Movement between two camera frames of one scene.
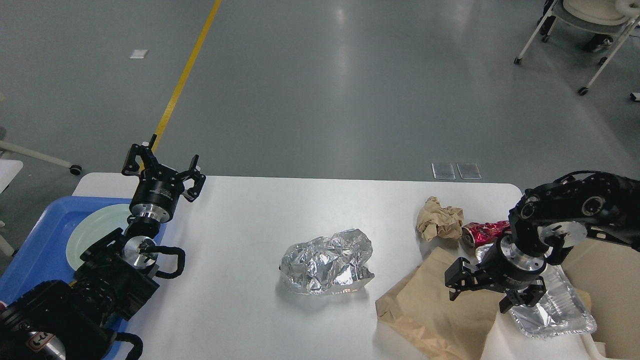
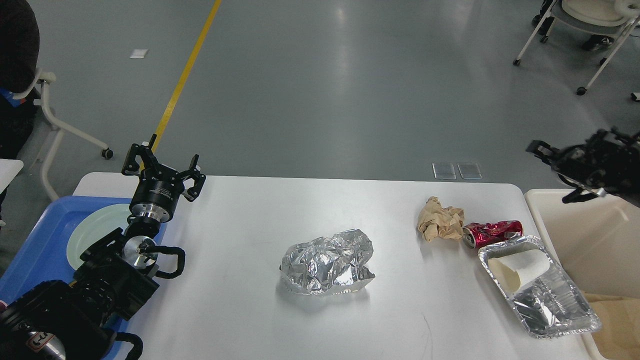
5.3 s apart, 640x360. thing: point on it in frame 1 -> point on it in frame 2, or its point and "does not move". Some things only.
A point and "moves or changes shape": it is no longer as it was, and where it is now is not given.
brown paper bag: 418,309 -> 618,337
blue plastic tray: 42,257 does not move
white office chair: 599,16 does not move
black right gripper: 506,268 -> 609,162
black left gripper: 155,198 does not move
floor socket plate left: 443,171 does not move
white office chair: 75,170 -> 45,77
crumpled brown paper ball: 435,220 does not move
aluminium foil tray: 556,311 moves or changes shape
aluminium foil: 328,265 does not move
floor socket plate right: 469,171 does not move
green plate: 94,227 does not move
